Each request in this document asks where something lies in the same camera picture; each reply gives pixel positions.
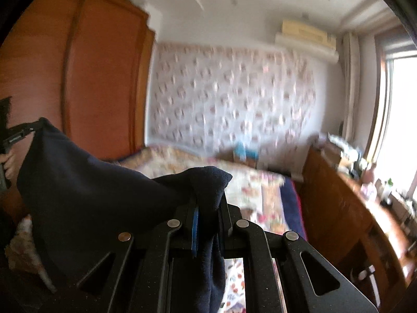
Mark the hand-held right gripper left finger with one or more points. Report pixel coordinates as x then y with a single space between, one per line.
194 231

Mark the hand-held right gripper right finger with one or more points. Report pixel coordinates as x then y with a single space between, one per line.
228 225

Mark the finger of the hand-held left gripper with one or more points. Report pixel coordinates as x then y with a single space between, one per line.
26 127

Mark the navy t-shirt with orange print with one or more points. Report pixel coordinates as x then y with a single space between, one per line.
97 195

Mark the person's left hand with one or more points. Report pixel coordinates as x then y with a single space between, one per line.
9 167

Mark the orange-fruit print bed sheet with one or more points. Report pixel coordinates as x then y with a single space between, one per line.
234 283

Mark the blue box on bed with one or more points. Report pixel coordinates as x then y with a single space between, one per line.
249 161

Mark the navy blanket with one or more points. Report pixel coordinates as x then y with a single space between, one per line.
293 208

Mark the floral quilt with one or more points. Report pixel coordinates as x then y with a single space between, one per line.
169 163

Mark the box with blue cloth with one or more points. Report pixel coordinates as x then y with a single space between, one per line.
242 148

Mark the wooden slatted wardrobe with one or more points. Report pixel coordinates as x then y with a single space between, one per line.
104 71

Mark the wooden side cabinet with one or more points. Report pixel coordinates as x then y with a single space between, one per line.
332 202

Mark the sheer circle-patterned curtain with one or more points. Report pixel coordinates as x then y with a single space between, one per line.
228 104

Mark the stack of papers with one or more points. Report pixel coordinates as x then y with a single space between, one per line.
338 156

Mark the pink figurine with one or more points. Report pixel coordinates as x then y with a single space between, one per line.
368 182

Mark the cream window curtain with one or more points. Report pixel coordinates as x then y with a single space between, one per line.
352 81

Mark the window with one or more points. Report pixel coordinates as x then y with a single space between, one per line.
400 120

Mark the wall air conditioner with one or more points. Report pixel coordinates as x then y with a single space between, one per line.
306 36

